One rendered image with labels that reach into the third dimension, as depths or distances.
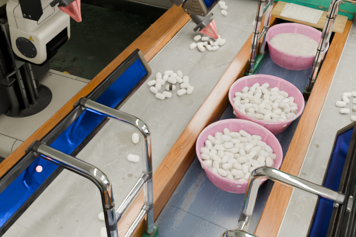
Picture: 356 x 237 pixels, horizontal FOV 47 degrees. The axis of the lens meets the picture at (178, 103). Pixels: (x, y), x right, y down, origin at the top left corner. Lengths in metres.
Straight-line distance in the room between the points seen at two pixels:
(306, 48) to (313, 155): 0.64
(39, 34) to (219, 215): 1.03
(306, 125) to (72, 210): 0.79
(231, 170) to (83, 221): 0.46
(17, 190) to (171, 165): 0.54
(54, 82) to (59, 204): 1.26
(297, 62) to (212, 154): 0.66
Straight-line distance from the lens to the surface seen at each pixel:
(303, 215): 1.22
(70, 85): 2.34
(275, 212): 1.17
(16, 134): 2.12
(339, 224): 0.76
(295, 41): 1.92
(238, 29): 1.92
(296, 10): 2.06
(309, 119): 1.46
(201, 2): 1.36
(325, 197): 0.79
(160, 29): 1.84
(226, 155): 1.30
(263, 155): 1.34
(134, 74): 1.05
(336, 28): 1.98
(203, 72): 1.62
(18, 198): 0.83
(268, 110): 1.50
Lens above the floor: 1.71
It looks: 41 degrees down
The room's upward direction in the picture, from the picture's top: 2 degrees clockwise
